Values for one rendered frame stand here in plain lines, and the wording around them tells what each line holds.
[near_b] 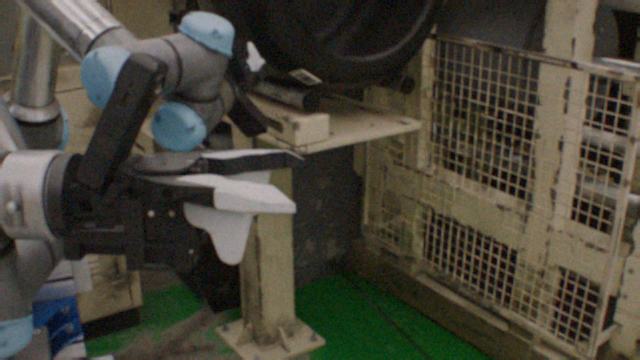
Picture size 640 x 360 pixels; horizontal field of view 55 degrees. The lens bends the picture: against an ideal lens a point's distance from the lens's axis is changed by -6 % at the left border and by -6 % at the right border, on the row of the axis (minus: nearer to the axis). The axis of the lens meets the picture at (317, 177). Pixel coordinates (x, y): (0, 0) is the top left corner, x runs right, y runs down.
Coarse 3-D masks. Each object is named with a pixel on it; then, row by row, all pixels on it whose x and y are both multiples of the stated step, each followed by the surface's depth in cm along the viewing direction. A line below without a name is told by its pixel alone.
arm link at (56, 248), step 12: (0, 96) 63; (0, 108) 62; (0, 120) 62; (12, 120) 63; (0, 132) 61; (12, 132) 63; (0, 144) 61; (12, 144) 62; (24, 144) 64; (48, 240) 62; (60, 240) 65; (60, 252) 65
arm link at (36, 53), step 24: (24, 24) 106; (24, 48) 108; (48, 48) 109; (24, 72) 111; (48, 72) 113; (24, 96) 113; (48, 96) 116; (24, 120) 115; (48, 120) 118; (48, 144) 121
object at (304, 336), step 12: (228, 324) 215; (240, 324) 215; (300, 324) 215; (228, 336) 208; (300, 336) 209; (312, 336) 206; (240, 348) 202; (252, 348) 202; (264, 348) 201; (276, 348) 202; (300, 348) 202; (312, 348) 204
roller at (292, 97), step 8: (264, 80) 150; (272, 80) 149; (280, 80) 148; (256, 88) 153; (264, 88) 149; (272, 88) 147; (280, 88) 144; (288, 88) 142; (296, 88) 141; (304, 88) 140; (272, 96) 148; (280, 96) 144; (288, 96) 141; (296, 96) 139; (304, 96) 137; (312, 96) 137; (296, 104) 140; (304, 104) 137; (312, 104) 138
